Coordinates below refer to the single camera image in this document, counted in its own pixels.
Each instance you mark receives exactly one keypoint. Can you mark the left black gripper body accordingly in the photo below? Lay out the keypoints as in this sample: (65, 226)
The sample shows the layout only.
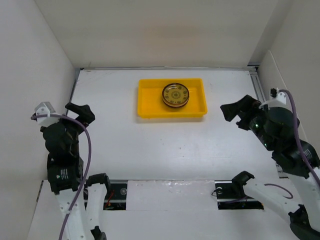
(75, 129)

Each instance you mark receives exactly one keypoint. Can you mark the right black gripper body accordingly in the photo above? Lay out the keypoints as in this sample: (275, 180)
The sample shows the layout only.
(254, 122)

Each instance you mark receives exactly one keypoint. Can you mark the yellow patterned plate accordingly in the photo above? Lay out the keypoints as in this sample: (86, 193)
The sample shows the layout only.
(175, 95)

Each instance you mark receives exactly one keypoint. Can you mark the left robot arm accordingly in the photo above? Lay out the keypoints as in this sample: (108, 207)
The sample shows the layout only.
(80, 197)

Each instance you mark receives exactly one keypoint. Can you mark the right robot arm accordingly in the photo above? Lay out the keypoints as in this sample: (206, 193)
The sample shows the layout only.
(301, 164)

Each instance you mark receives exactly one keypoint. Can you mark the yellow plastic bin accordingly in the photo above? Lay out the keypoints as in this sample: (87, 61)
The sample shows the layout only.
(150, 103)

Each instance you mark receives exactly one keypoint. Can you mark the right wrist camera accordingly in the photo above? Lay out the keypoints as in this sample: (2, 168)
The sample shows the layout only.
(278, 97)

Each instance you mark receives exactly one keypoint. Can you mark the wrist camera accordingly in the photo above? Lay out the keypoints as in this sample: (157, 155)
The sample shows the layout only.
(43, 113)
(278, 97)

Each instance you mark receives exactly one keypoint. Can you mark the aluminium rail right side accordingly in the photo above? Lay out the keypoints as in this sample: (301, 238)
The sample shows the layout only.
(253, 72)

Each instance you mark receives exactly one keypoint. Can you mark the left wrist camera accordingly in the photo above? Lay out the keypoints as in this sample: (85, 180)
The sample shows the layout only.
(43, 113)

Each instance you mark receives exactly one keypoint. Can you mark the front mounting rail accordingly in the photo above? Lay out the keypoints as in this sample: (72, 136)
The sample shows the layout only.
(174, 195)

